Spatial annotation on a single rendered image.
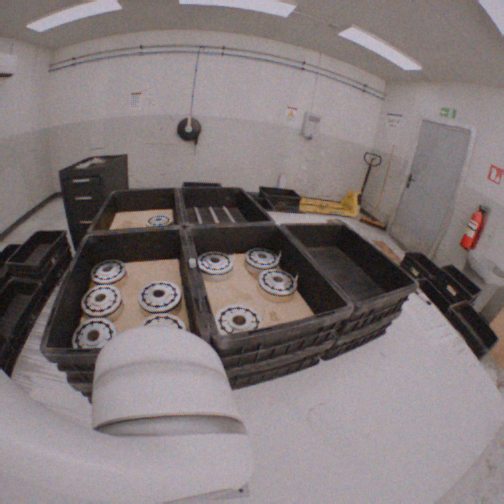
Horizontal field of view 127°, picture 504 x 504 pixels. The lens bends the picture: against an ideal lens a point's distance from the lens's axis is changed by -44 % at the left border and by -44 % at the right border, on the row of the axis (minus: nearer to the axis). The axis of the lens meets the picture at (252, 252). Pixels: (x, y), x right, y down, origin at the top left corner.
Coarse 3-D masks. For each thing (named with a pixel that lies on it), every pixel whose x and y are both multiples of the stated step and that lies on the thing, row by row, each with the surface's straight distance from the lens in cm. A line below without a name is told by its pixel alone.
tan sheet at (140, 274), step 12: (132, 264) 70; (144, 264) 69; (156, 264) 69; (168, 264) 68; (132, 276) 66; (144, 276) 65; (156, 276) 64; (168, 276) 64; (180, 276) 63; (120, 288) 63; (132, 288) 62; (180, 288) 60; (132, 300) 58; (132, 312) 55; (180, 312) 54; (120, 324) 54; (132, 324) 53
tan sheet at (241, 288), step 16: (240, 256) 73; (240, 272) 66; (208, 288) 59; (224, 288) 60; (240, 288) 60; (256, 288) 61; (224, 304) 55; (240, 304) 56; (256, 304) 57; (272, 304) 58; (288, 304) 59; (304, 304) 60; (272, 320) 54; (288, 320) 55
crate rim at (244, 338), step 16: (240, 224) 70; (256, 224) 71; (272, 224) 73; (192, 240) 59; (288, 240) 67; (192, 256) 53; (304, 256) 60; (320, 272) 56; (336, 288) 53; (208, 304) 41; (352, 304) 50; (208, 320) 39; (304, 320) 42; (320, 320) 44; (336, 320) 48; (224, 336) 37; (240, 336) 37; (256, 336) 38; (272, 336) 40
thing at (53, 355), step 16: (192, 272) 48; (64, 288) 52; (192, 288) 44; (48, 320) 47; (48, 336) 44; (208, 336) 37; (48, 352) 42; (64, 352) 41; (80, 352) 39; (96, 352) 38
